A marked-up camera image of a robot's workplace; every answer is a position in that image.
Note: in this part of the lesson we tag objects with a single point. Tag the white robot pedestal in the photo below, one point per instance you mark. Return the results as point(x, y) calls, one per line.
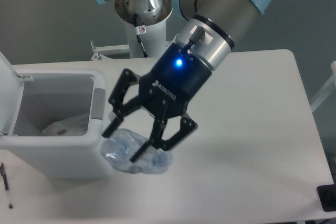
point(145, 25)

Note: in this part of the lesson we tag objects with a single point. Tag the black pen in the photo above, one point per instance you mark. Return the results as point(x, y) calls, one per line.
point(6, 185)

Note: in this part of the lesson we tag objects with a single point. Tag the crushed clear plastic bottle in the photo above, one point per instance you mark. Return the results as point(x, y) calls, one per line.
point(123, 144)

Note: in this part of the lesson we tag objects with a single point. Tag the black device at table edge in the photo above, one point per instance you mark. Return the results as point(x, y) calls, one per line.
point(327, 197)

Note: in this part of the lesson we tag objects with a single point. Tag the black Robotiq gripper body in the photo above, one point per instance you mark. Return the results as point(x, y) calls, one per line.
point(175, 79)

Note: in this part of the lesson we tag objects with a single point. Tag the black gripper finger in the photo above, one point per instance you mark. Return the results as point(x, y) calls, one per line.
point(167, 132)
point(127, 78)

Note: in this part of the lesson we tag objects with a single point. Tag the white open trash can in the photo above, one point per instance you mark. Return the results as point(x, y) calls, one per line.
point(33, 98)

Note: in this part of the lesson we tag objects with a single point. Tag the clear plastic parts bag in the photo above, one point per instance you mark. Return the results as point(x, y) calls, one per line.
point(72, 126)

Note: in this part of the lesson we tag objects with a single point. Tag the white side frame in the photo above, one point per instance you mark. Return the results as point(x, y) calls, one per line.
point(322, 94)

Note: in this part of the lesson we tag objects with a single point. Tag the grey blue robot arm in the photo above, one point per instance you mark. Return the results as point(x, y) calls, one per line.
point(213, 29)

